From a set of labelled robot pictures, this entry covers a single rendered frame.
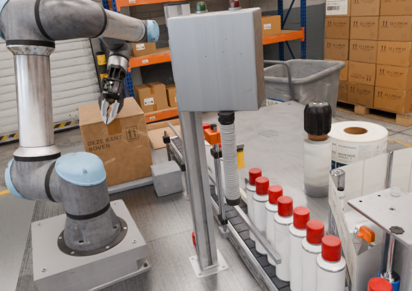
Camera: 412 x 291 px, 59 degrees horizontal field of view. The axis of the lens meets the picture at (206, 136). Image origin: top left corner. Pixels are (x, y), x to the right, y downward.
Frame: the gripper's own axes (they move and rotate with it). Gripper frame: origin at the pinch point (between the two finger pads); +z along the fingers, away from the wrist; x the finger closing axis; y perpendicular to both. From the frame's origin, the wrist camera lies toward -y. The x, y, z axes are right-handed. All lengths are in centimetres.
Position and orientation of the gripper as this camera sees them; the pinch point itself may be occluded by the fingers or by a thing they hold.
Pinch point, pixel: (106, 121)
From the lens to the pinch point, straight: 134.7
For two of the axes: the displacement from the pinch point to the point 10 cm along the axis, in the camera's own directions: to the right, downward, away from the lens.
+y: 1.6, -3.6, -9.2
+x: 9.8, 1.4, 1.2
